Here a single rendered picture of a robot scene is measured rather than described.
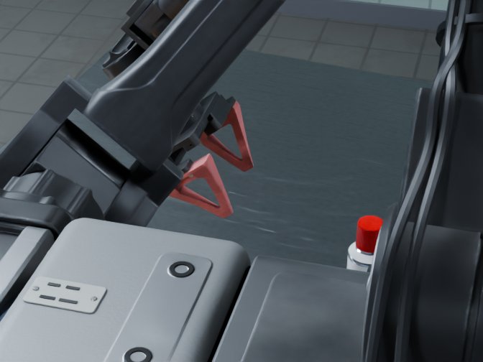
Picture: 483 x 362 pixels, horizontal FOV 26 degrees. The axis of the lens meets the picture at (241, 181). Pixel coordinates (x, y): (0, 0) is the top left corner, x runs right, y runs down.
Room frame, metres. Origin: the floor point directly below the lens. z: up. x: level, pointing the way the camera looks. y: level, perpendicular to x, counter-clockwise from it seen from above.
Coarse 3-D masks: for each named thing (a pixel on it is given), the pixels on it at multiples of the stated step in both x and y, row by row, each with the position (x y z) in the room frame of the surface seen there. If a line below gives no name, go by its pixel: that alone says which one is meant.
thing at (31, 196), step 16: (32, 176) 0.52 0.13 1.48; (48, 176) 0.52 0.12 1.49; (0, 192) 0.49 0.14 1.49; (16, 192) 0.49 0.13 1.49; (32, 192) 0.50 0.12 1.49; (48, 192) 0.51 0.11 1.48; (64, 192) 0.51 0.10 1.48; (80, 192) 0.51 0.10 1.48; (0, 208) 0.45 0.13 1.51; (16, 208) 0.45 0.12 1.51; (32, 208) 0.45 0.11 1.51; (48, 208) 0.45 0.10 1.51; (64, 208) 0.49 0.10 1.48; (80, 208) 0.50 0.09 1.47; (96, 208) 0.51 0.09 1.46; (32, 224) 0.44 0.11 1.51; (48, 224) 0.44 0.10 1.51; (64, 224) 0.44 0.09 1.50
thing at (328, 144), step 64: (256, 64) 1.92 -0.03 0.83; (320, 64) 1.92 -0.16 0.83; (256, 128) 1.66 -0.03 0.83; (320, 128) 1.66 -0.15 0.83; (384, 128) 1.66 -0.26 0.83; (256, 192) 1.45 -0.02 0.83; (320, 192) 1.45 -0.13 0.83; (384, 192) 1.45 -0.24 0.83; (256, 256) 1.28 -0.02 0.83; (320, 256) 1.28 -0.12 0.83
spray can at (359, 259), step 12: (372, 216) 1.03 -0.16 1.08; (360, 228) 1.01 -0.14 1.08; (372, 228) 1.01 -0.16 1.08; (360, 240) 1.01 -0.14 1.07; (372, 240) 1.00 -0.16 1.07; (348, 252) 1.02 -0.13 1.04; (360, 252) 1.01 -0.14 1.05; (372, 252) 1.00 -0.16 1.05; (348, 264) 1.01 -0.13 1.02; (360, 264) 1.00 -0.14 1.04
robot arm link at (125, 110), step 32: (192, 0) 0.63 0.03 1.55; (224, 0) 0.62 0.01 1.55; (256, 0) 0.63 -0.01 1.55; (192, 32) 0.61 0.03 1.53; (224, 32) 0.61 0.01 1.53; (256, 32) 0.62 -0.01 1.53; (160, 64) 0.60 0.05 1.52; (192, 64) 0.60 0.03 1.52; (224, 64) 0.61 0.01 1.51; (64, 96) 0.59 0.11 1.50; (96, 96) 0.59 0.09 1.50; (128, 96) 0.59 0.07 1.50; (160, 96) 0.59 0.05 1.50; (192, 96) 0.59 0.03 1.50; (32, 128) 0.57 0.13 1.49; (128, 128) 0.58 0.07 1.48; (160, 128) 0.58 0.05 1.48; (0, 160) 0.55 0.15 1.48; (160, 160) 0.57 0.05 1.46; (128, 192) 0.56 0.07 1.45; (160, 192) 0.57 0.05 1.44; (128, 224) 0.54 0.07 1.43
